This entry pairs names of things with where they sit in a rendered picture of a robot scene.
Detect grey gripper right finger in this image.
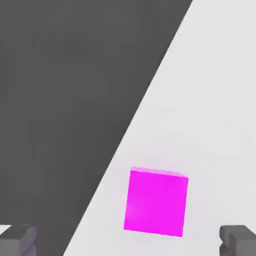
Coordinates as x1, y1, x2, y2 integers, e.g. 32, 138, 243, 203
219, 225, 256, 256

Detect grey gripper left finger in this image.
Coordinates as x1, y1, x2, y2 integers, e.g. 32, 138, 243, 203
0, 224, 38, 256

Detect small magenta cube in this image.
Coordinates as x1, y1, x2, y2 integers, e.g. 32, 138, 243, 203
123, 166, 189, 238

